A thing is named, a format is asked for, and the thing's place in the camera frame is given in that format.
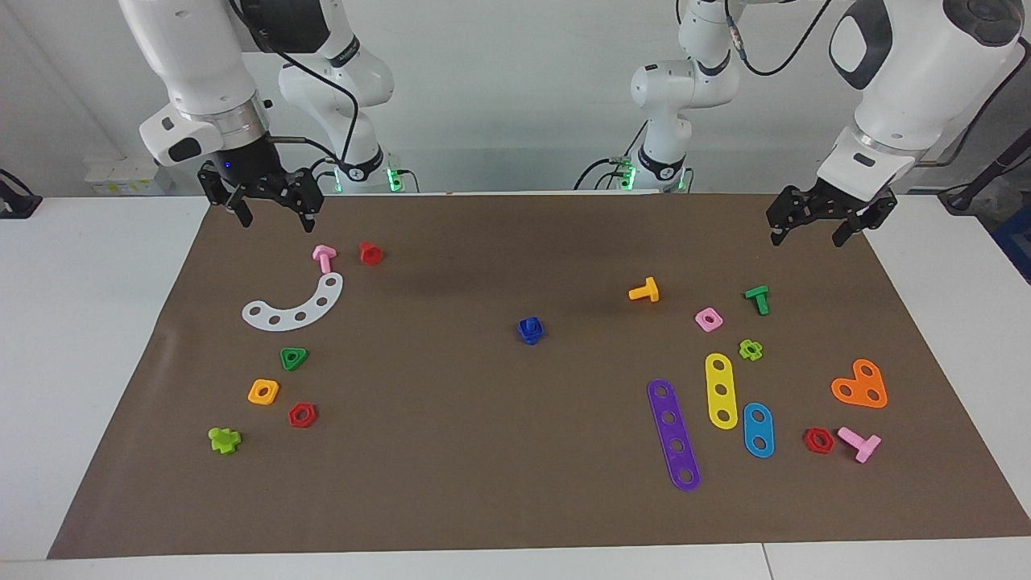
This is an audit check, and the brown table mat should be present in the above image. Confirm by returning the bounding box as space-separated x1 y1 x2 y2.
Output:
47 192 1031 561

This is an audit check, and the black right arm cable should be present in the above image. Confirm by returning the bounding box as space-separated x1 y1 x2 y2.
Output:
228 0 359 174

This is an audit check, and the white cardboard box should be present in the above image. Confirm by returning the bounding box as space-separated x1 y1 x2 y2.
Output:
85 157 174 197

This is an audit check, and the black clamp device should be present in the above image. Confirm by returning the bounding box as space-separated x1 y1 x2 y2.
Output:
0 169 43 220

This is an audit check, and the orange three-hole corner plate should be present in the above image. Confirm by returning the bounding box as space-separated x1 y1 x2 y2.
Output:
830 358 889 410

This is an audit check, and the blue two-hole plastic plate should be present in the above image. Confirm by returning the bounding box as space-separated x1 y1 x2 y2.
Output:
742 402 776 460

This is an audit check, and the black base cable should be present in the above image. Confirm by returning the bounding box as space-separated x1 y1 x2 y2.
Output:
573 157 641 192

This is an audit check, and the purple four-hole plastic plate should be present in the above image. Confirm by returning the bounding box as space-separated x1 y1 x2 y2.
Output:
647 379 702 493

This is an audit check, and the blue crate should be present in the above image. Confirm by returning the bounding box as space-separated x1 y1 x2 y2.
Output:
992 201 1031 283

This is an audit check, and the yellow three-hole plastic plate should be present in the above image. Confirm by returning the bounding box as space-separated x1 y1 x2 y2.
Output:
704 353 739 431

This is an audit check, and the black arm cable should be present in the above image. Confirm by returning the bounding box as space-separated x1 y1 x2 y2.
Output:
228 0 359 174
721 0 834 79

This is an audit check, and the black stand pole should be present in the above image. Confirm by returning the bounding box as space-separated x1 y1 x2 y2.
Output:
938 125 1031 214

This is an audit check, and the white curved hole plate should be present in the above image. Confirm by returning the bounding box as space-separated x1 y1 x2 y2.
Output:
242 272 345 332

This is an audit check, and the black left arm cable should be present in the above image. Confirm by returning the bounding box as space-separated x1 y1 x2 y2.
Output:
721 0 834 79

